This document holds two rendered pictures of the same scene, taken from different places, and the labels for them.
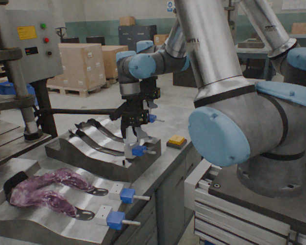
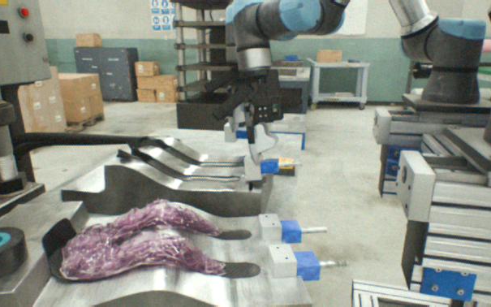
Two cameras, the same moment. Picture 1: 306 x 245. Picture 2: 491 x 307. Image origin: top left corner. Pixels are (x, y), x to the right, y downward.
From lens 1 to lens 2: 0.46 m
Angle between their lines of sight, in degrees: 21
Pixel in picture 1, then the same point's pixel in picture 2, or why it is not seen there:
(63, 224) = (217, 290)
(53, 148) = (85, 190)
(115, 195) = (273, 230)
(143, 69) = (309, 11)
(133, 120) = (266, 112)
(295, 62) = (457, 31)
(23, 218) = (136, 291)
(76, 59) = not seen: hidden behind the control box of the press
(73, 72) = not seen: hidden behind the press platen
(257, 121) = not seen: outside the picture
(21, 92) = not seen: outside the picture
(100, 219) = (286, 265)
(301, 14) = (325, 41)
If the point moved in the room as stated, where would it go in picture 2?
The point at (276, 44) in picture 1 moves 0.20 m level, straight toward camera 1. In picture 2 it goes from (416, 15) to (446, 9)
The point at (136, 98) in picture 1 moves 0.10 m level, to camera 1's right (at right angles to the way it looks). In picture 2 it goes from (272, 74) to (312, 73)
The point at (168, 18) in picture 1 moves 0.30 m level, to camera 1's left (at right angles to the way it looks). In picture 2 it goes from (154, 39) to (139, 39)
